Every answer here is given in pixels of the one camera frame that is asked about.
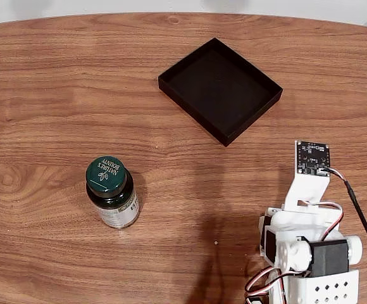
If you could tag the green-capped pill bottle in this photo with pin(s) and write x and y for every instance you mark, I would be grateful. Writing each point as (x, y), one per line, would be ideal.
(107, 177)

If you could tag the shallow black box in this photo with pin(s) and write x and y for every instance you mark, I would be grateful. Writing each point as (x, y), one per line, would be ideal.
(218, 92)

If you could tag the camera board on white bracket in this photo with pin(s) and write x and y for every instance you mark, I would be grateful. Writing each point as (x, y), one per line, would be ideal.
(313, 158)

